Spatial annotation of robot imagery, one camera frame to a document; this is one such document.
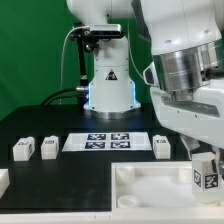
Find black camera on stand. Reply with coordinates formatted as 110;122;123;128
69;23;124;98

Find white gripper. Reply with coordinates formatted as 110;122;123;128
143;63;224;180

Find white front rail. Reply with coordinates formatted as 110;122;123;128
0;210;224;224

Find white square tabletop tray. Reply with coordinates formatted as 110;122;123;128
111;162;224;209

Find black cables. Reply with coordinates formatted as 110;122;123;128
40;87;88;106

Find white left obstacle block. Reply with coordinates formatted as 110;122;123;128
0;169;10;198

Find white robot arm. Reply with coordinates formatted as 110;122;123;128
66;0;224;176

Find white sheet with fiducial markers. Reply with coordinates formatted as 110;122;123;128
62;132;152;152

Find white camera cable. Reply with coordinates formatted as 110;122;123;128
59;26;84;106

